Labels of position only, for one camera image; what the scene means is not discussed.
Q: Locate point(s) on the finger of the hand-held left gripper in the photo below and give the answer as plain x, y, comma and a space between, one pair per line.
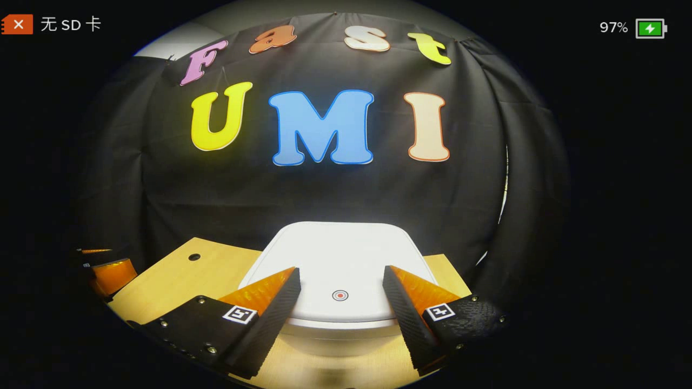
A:
113, 275
97, 251

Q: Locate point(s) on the black backdrop cloth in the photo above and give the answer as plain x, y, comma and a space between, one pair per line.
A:
324, 189

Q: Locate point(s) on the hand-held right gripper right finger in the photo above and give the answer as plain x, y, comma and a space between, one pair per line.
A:
405, 319

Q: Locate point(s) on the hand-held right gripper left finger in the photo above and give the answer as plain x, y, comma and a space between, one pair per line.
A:
270, 319

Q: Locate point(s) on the wooden desktop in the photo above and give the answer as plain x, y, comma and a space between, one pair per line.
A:
178, 281

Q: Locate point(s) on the white desktop garbage bin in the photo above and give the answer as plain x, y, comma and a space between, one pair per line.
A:
340, 254

